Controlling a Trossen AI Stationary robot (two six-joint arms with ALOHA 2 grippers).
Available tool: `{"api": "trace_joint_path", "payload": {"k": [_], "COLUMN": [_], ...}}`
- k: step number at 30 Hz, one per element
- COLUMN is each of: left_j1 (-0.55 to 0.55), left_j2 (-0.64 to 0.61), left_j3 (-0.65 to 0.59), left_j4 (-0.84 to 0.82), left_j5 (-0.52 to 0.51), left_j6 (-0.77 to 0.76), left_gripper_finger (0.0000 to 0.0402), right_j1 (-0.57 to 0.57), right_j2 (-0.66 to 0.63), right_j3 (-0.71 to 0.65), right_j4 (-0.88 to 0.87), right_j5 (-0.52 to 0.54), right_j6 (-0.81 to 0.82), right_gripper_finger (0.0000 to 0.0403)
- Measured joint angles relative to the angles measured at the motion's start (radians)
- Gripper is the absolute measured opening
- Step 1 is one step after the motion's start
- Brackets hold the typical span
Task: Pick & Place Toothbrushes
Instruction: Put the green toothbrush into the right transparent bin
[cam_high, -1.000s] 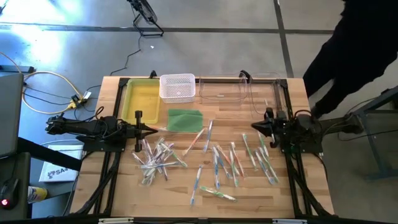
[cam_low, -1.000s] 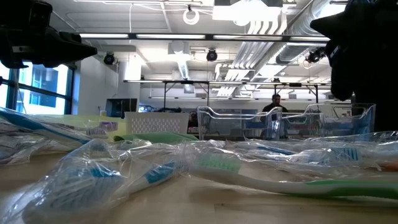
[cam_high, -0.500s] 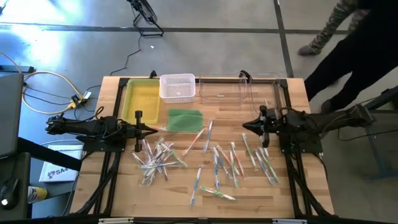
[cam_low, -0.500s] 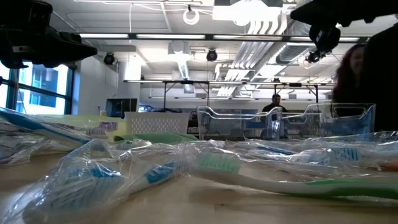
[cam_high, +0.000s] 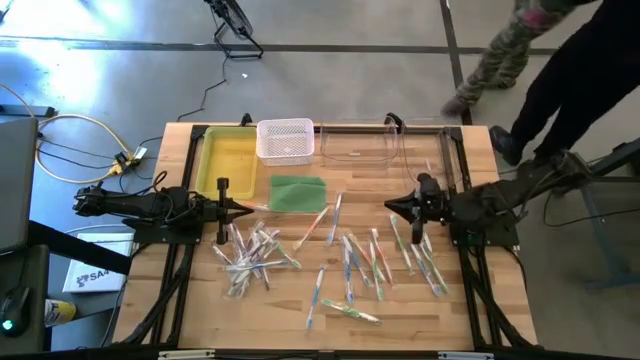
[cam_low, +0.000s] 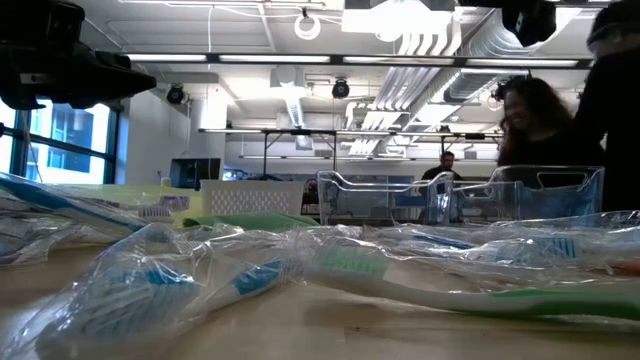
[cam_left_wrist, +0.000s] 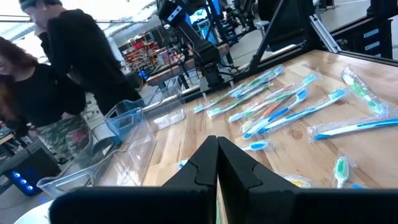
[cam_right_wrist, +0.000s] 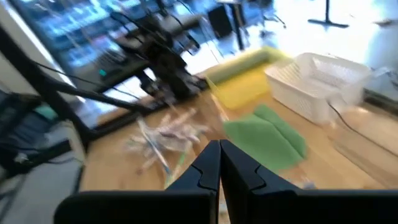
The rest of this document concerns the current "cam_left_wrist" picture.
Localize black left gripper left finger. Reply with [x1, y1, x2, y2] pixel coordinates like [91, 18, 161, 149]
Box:
[49, 135, 218, 224]

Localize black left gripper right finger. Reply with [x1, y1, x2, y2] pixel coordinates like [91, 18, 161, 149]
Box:
[217, 136, 398, 224]

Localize blue toothbrush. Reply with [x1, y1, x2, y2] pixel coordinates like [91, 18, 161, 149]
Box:
[242, 88, 309, 140]
[239, 139, 271, 152]
[257, 88, 348, 135]
[307, 115, 398, 144]
[234, 65, 286, 100]

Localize green toothbrush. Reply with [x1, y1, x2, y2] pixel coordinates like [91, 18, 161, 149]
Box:
[206, 83, 272, 119]
[192, 85, 249, 114]
[230, 64, 282, 97]
[331, 154, 351, 190]
[228, 73, 318, 123]
[341, 64, 389, 116]

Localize clear plastic bin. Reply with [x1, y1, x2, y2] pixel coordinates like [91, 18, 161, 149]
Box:
[104, 77, 188, 131]
[36, 107, 157, 200]

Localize wooden top workbench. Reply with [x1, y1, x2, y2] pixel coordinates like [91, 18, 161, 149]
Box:
[145, 42, 231, 91]

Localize red parts organizer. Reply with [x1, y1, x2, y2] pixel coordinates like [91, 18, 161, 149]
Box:
[123, 39, 159, 71]

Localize black computer case blue lights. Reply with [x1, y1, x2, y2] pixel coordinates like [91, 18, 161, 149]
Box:
[0, 139, 62, 197]

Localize person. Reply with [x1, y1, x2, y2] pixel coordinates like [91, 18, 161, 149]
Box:
[0, 36, 91, 164]
[17, 0, 146, 116]

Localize black drawer cabinet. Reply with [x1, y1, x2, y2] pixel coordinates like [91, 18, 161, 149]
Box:
[328, 0, 395, 60]

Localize silver aluminium bracket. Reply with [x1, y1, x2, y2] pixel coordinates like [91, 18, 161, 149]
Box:
[308, 14, 342, 54]

